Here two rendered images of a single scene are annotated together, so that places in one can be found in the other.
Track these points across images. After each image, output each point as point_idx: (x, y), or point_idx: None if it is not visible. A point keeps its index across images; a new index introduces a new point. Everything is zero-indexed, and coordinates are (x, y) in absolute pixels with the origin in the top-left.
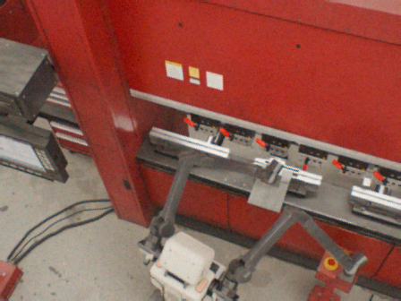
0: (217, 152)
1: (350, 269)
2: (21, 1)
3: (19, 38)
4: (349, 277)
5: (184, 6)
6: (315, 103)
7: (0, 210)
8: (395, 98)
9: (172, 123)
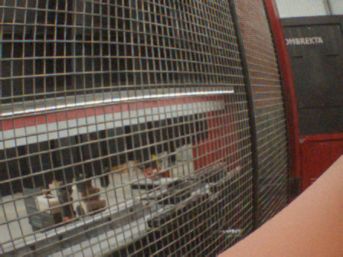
0: (196, 174)
1: (58, 189)
2: (330, 142)
3: (320, 166)
4: (63, 213)
5: None
6: None
7: None
8: None
9: (268, 209)
